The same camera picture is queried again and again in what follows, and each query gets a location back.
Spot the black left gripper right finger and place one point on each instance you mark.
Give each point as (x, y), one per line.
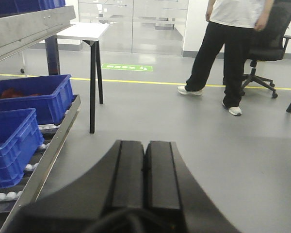
(173, 194)

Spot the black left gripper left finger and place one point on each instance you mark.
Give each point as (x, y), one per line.
(81, 202)

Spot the steel roller conveyor rack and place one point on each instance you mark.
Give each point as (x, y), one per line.
(33, 181)

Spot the blue bin with red bags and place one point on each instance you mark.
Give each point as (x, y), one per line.
(55, 99)

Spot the near blue bin on rollers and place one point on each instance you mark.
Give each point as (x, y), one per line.
(20, 137)

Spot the red plastic bag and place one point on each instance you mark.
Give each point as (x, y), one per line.
(12, 93)

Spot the black office chair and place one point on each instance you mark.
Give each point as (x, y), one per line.
(270, 44)

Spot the person in white shirt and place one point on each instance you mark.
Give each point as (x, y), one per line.
(231, 24)

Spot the upper steel shelf rail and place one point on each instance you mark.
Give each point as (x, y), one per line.
(21, 31)

